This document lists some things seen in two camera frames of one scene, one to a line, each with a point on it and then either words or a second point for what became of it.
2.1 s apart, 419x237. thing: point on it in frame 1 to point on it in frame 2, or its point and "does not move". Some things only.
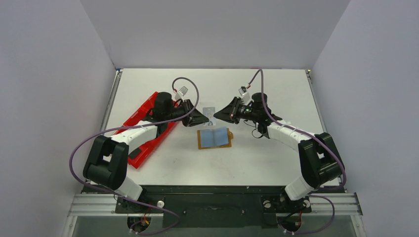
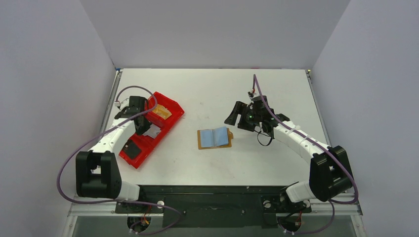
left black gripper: [194, 119] to [146, 127]
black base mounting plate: [236, 207] does not move
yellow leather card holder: [210, 138] does not move
